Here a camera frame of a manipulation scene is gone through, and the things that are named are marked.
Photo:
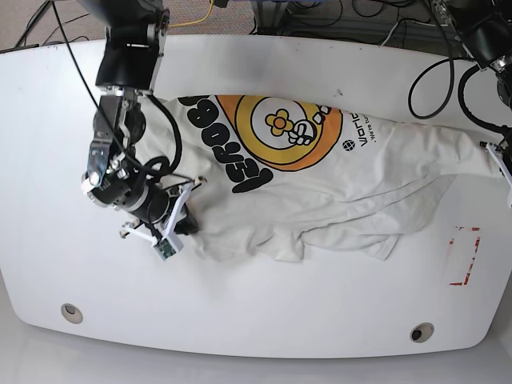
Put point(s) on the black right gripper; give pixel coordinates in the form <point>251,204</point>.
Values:
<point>142,197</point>

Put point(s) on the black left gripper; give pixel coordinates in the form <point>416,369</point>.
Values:
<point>504,147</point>

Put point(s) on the white t-shirt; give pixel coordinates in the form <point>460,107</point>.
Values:
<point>282,175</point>

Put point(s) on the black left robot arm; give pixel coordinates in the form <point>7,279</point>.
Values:
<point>484,30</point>

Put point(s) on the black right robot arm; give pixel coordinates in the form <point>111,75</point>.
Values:
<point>135,37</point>

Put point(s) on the red tape rectangle marker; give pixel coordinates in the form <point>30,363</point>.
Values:
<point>461,255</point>

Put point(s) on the left table cable grommet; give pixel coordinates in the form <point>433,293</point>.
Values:
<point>71,313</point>

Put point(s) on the table cable grommet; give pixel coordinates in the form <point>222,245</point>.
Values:
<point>71,313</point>
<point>422,332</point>

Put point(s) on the right table cable grommet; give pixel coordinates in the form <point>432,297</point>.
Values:
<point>422,332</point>

